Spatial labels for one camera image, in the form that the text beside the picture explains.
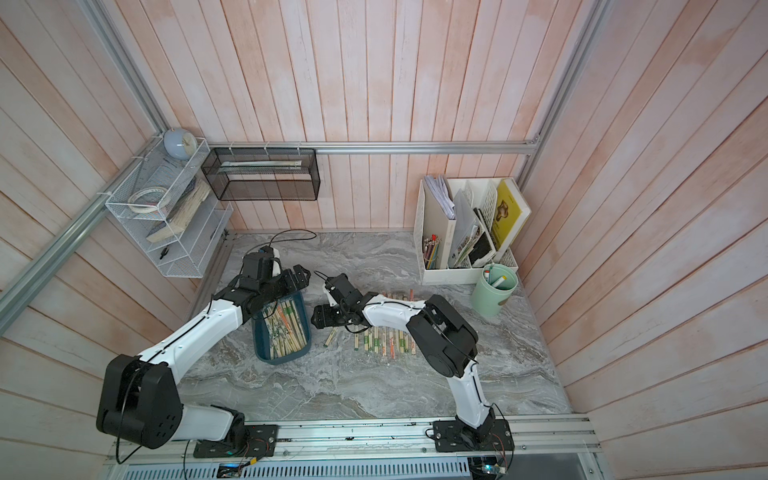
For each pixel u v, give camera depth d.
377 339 0.90
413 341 0.53
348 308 0.73
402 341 0.90
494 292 0.86
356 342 0.90
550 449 0.74
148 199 0.75
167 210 0.73
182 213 0.80
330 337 0.92
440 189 0.91
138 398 0.47
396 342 0.90
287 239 1.22
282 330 0.92
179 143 0.82
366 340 0.90
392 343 0.90
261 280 0.67
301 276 0.80
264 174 1.04
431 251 0.94
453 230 0.84
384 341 0.90
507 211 0.96
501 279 0.93
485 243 0.97
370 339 0.90
